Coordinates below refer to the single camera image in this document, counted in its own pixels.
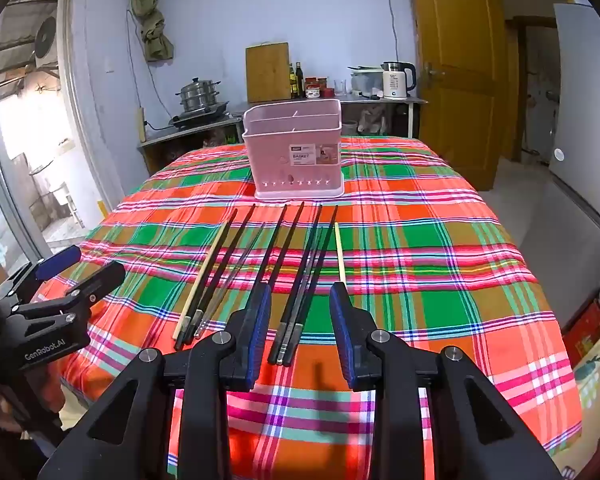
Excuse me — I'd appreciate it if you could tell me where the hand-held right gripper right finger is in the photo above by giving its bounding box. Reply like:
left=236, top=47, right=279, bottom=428
left=328, top=281, right=563, bottom=480

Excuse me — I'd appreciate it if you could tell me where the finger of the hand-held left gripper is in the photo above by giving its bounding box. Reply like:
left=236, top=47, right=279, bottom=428
left=0, top=246, right=82, bottom=302
left=5, top=261, right=126, bottom=334

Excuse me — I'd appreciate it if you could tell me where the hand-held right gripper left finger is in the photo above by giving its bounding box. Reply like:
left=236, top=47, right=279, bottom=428
left=37, top=282, right=273, bottom=480

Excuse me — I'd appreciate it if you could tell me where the row of black chopsticks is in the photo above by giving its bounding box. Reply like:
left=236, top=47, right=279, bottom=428
left=174, top=202, right=339, bottom=366

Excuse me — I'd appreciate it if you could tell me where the grey metal chopstick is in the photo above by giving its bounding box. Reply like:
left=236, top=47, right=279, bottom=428
left=196, top=223, right=266, bottom=337

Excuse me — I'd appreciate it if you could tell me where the bamboo chopstick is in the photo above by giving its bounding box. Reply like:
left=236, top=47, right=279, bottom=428
left=172, top=222, right=230, bottom=341
left=334, top=224, right=345, bottom=285

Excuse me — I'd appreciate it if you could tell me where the pink plastic utensil basket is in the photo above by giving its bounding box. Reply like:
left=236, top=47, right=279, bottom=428
left=242, top=99, right=345, bottom=199

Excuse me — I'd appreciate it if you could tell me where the plaid tablecloth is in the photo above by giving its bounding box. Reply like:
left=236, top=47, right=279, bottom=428
left=40, top=136, right=583, bottom=480

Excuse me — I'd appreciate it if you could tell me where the steel kitchen counter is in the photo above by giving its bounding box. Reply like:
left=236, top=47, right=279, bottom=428
left=137, top=95, right=428, bottom=173

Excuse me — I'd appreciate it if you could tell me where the black induction cooker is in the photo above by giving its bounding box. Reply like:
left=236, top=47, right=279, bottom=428
left=170, top=102, right=230, bottom=128

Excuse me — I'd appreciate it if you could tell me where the steel steamer pot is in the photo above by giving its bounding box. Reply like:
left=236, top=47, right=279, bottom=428
left=180, top=78, right=222, bottom=112

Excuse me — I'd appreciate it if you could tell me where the air conditioner outdoor unit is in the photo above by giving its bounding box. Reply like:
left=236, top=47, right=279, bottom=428
left=34, top=16, right=60, bottom=68

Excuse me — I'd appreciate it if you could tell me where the red cardboard box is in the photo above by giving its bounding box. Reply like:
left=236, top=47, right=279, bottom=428
left=562, top=300, right=600, bottom=368

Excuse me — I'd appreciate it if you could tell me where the green knotted curtain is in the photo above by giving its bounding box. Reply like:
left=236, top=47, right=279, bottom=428
left=130, top=0, right=175, bottom=62

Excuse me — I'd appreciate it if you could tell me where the clear plastic food container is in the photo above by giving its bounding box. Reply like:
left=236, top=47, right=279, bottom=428
left=350, top=67, right=385, bottom=97

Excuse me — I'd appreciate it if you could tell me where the white electric kettle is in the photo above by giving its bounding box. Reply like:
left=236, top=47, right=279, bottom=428
left=381, top=61, right=417, bottom=100

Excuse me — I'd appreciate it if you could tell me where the wooden cutting board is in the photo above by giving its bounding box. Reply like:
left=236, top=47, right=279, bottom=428
left=245, top=42, right=292, bottom=104

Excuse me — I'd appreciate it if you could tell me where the beige printed box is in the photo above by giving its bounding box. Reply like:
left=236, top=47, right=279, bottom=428
left=552, top=330, right=600, bottom=471

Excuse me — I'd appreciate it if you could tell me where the wooden door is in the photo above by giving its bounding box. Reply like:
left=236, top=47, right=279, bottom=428
left=407, top=0, right=511, bottom=192

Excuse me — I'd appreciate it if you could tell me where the grey refrigerator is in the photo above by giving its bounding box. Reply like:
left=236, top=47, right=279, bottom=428
left=517, top=3, right=600, bottom=331

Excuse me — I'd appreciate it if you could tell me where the black wall cable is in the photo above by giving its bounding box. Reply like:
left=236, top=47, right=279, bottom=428
left=380, top=0, right=401, bottom=63

